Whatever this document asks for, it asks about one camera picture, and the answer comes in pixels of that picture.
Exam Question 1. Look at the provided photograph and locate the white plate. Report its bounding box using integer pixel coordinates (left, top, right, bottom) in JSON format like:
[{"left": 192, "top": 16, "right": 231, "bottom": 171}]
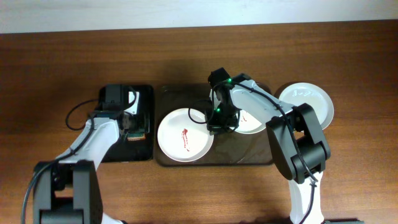
[
  {"left": 235, "top": 110, "right": 266, "bottom": 134},
  {"left": 157, "top": 108, "right": 214, "bottom": 162}
]

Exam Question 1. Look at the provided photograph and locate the black cable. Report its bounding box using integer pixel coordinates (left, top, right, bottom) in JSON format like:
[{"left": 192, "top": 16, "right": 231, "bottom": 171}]
[
  {"left": 188, "top": 99, "right": 215, "bottom": 125},
  {"left": 65, "top": 98, "right": 100, "bottom": 131}
]

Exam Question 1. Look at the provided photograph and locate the brown plastic serving tray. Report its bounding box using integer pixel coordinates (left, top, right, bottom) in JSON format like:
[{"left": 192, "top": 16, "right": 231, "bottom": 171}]
[{"left": 154, "top": 83, "right": 273, "bottom": 167}]

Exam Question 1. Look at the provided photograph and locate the orange green sponge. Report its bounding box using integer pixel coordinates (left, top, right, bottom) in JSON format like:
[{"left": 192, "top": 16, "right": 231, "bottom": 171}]
[{"left": 127, "top": 133, "right": 146, "bottom": 141}]

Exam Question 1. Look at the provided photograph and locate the left black cable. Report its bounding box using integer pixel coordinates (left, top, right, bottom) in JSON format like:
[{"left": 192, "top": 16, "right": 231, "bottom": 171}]
[{"left": 65, "top": 98, "right": 100, "bottom": 131}]

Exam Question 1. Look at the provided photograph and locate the small black tray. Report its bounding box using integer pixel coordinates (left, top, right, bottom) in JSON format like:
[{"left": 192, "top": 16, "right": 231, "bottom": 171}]
[{"left": 95, "top": 85, "right": 155, "bottom": 162}]

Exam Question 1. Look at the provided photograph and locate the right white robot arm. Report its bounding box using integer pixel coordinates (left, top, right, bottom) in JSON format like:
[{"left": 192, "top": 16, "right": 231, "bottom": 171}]
[{"left": 205, "top": 70, "right": 331, "bottom": 223}]

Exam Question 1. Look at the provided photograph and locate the right black cable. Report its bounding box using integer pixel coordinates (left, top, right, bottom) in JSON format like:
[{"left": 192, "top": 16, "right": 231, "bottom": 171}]
[{"left": 188, "top": 99, "right": 215, "bottom": 125}]

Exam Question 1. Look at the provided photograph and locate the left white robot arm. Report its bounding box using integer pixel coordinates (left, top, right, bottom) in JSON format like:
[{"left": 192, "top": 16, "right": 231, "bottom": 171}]
[{"left": 20, "top": 111, "right": 154, "bottom": 223}]

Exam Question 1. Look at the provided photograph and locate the pale blue plate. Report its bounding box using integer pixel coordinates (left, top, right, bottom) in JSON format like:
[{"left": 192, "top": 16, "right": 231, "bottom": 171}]
[{"left": 278, "top": 82, "right": 335, "bottom": 129}]

